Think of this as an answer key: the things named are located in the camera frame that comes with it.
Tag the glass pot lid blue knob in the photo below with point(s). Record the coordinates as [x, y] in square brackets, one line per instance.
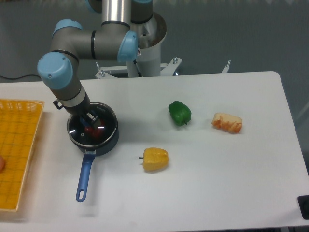
[76, 125]

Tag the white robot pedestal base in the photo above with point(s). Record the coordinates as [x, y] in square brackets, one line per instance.
[148, 63]

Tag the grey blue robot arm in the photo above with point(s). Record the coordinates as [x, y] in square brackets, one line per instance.
[70, 43]

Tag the green bell pepper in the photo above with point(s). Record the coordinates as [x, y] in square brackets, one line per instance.
[180, 113]

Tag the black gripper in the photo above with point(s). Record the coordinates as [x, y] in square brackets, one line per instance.
[80, 108]

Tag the dark pot blue handle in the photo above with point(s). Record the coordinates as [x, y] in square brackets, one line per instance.
[88, 158]

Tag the yellow woven basket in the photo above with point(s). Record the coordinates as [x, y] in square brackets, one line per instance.
[19, 121]

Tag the black table corner device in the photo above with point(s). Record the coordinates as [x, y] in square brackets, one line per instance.
[303, 202]

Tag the orange white bread piece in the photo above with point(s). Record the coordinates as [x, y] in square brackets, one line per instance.
[227, 122]

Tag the white table bracket right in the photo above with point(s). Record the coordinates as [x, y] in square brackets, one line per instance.
[226, 67]

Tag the yellow bell pepper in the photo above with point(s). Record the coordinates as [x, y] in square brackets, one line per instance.
[154, 159]

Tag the red bell pepper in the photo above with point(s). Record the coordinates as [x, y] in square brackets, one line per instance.
[95, 133]

